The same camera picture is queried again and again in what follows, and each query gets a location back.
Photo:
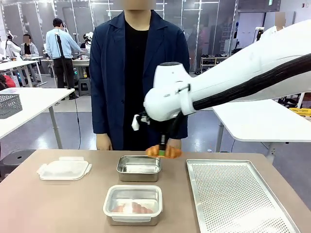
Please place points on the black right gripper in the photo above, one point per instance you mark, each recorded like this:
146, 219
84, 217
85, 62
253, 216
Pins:
160, 128

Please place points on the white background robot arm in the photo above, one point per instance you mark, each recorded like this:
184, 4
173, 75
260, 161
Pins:
88, 40

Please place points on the white shoe rack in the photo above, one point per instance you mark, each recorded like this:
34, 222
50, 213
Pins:
209, 61

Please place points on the person's right hand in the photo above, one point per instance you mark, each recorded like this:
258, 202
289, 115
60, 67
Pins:
104, 142

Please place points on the seated person in grey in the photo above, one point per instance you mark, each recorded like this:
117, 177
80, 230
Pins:
29, 48

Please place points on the grey step stool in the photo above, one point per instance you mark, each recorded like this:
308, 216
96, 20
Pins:
84, 88

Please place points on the black light stand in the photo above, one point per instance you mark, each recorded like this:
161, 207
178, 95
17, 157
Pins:
63, 65

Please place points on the grey mesh basket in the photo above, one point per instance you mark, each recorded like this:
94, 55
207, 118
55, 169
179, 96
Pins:
9, 105

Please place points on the red bag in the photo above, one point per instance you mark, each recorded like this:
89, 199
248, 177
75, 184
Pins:
7, 82

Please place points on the white side table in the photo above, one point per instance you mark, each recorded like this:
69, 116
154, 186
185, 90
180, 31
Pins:
36, 99

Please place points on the white background desk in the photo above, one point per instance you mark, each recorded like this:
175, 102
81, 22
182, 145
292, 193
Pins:
17, 64

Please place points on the person's left navy-sleeved forearm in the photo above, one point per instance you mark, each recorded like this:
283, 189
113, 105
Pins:
183, 129

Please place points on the person in navy jacket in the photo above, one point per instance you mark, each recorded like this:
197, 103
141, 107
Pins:
121, 80

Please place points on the black bag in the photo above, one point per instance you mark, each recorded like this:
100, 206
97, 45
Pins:
236, 50

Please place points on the yellow plastic crate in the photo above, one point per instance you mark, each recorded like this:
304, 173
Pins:
301, 112

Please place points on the perforated metal baking tray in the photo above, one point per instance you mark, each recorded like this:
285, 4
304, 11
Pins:
233, 194

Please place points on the person's left hand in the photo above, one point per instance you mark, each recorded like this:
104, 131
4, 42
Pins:
175, 143

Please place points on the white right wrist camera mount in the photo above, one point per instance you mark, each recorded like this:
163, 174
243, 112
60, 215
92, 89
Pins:
135, 123

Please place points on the black utility cart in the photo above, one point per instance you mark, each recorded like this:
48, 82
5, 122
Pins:
289, 100

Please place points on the steel rectangular container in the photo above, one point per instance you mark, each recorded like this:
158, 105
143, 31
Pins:
132, 219
138, 168

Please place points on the clear plastic container lid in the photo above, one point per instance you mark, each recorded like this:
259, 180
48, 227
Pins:
132, 191
64, 168

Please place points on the person's right navy-sleeved forearm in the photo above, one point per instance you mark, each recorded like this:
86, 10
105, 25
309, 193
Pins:
100, 116

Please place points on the dark grey round stool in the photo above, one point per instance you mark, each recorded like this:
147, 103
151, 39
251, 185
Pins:
17, 157

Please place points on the white table with legs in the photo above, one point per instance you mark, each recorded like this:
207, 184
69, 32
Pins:
262, 121

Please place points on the man in light blue shirt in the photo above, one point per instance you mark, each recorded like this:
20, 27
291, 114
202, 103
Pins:
59, 46

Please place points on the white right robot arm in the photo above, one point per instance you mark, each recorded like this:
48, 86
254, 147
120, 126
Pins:
218, 80

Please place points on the white background humanoid robot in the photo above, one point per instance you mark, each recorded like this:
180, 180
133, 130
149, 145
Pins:
12, 46

